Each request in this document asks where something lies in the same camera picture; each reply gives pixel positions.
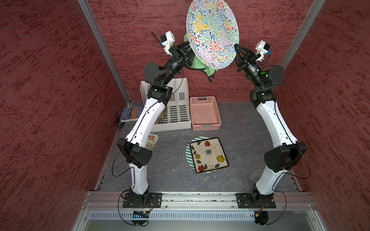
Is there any round colourful speckled plate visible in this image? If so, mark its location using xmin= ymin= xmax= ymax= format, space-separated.
xmin=186 ymin=1 xmax=240 ymax=69

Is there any left aluminium corner post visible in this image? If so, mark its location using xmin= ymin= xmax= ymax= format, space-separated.
xmin=78 ymin=0 xmax=132 ymax=106

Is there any aluminium corner post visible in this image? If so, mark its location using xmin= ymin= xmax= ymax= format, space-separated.
xmin=78 ymin=0 xmax=132 ymax=106
xmin=281 ymin=0 xmax=326 ymax=69

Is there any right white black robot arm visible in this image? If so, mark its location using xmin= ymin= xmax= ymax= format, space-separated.
xmin=234 ymin=41 xmax=307 ymax=207

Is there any blue book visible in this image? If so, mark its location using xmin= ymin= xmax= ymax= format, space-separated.
xmin=120 ymin=106 xmax=144 ymax=123

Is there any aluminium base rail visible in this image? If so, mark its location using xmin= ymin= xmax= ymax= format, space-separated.
xmin=82 ymin=191 xmax=318 ymax=211

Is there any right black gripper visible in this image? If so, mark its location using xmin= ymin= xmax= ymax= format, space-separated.
xmin=234 ymin=43 xmax=263 ymax=88

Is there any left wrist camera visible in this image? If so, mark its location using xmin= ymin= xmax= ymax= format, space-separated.
xmin=151 ymin=31 xmax=175 ymax=55

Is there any square floral plate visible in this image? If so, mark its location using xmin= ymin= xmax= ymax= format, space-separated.
xmin=189 ymin=137 xmax=229 ymax=173

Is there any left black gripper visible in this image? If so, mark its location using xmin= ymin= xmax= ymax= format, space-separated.
xmin=162 ymin=37 xmax=199 ymax=85

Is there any pink plastic basket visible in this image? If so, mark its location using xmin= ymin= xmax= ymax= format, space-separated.
xmin=189 ymin=96 xmax=222 ymax=131

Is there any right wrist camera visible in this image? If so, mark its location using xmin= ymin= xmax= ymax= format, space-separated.
xmin=255 ymin=40 xmax=271 ymax=62

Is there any floral picture book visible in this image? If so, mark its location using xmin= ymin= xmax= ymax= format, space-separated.
xmin=145 ymin=133 xmax=159 ymax=151

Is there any right aluminium corner post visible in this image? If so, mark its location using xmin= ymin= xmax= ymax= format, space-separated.
xmin=281 ymin=0 xmax=326 ymax=69

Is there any white file organizer rack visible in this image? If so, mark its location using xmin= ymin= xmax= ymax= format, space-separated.
xmin=151 ymin=78 xmax=191 ymax=133

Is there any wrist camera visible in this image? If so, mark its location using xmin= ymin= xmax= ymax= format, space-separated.
xmin=255 ymin=40 xmax=271 ymax=62
xmin=151 ymin=31 xmax=175 ymax=55

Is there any green microfiber cloth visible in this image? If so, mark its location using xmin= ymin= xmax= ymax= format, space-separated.
xmin=184 ymin=34 xmax=217 ymax=82

